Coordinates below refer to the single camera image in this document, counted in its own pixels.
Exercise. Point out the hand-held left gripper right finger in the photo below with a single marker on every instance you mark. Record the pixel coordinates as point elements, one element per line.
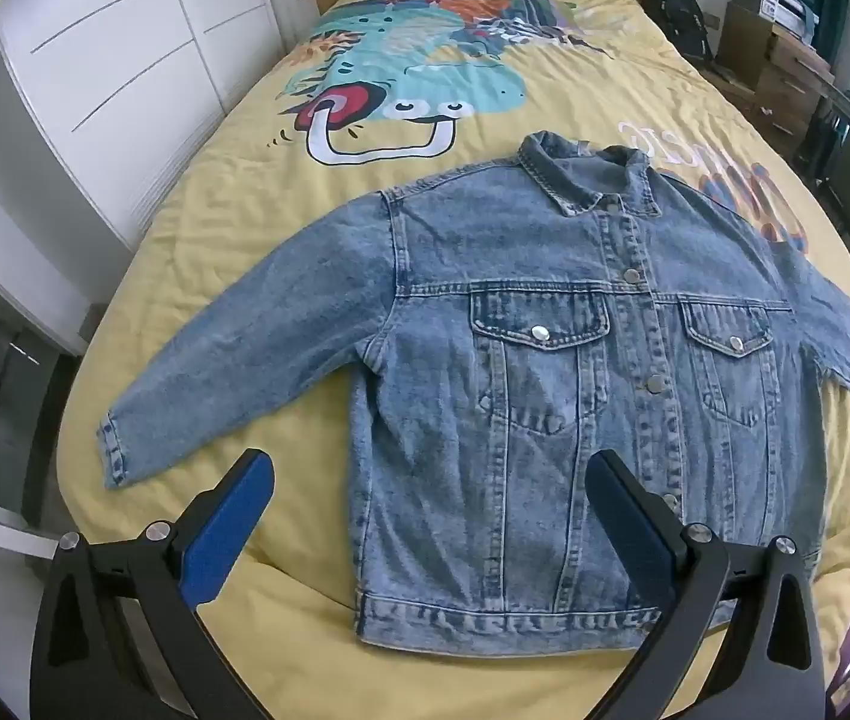
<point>631,532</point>

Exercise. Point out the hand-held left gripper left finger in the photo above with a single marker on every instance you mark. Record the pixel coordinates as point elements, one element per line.
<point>230,532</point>

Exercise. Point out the blue denim jacket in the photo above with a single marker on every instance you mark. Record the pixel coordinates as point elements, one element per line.
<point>470,390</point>

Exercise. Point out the grey storage shelf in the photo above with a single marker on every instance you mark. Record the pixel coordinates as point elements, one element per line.
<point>5,390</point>

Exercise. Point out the yellow cartoon printed bedspread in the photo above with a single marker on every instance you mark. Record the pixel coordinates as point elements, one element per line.
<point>245,180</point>

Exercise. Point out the stack of cardboard boxes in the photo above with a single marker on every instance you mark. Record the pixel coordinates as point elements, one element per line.
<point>784,67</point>

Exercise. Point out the white wardrobe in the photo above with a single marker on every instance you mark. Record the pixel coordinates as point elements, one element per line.
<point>132,52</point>

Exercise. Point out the black backpack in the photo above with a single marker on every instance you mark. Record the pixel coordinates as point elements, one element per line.
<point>683,15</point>

